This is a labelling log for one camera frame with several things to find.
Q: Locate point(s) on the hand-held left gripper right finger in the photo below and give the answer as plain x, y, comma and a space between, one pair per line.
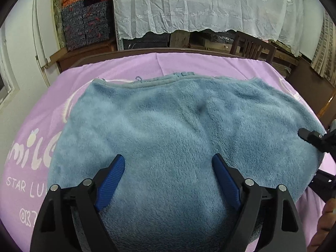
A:
225, 181

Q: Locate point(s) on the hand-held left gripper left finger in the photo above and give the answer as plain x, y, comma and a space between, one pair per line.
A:
111, 181

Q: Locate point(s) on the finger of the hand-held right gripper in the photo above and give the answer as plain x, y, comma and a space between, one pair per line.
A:
324, 185
315, 139

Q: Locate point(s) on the blue fleece garment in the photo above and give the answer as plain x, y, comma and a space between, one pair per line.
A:
170, 136

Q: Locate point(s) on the person's right hand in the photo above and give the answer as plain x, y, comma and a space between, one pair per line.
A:
326, 220

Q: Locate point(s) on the striped curtain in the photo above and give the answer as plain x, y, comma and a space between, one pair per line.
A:
325, 50

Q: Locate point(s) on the purple printed blanket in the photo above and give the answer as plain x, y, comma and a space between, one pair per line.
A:
39, 126

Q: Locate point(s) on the dark wooden chair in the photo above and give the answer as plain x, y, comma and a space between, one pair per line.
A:
249, 47

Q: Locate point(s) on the stack of dark patterned boxes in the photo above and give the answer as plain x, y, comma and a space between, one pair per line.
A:
86, 23

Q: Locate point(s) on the white board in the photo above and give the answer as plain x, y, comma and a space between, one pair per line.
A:
43, 26

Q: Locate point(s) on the green patterned panel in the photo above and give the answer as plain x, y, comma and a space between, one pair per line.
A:
58, 15

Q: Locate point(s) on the white lace cloth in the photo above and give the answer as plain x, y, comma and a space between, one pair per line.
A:
197, 2

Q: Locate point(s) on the wooden shelf post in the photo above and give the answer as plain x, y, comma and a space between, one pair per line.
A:
179, 38

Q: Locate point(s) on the slotted metal shelf post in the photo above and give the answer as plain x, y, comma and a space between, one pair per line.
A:
117, 31

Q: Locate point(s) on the white window frame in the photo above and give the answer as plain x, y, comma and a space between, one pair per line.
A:
6, 71

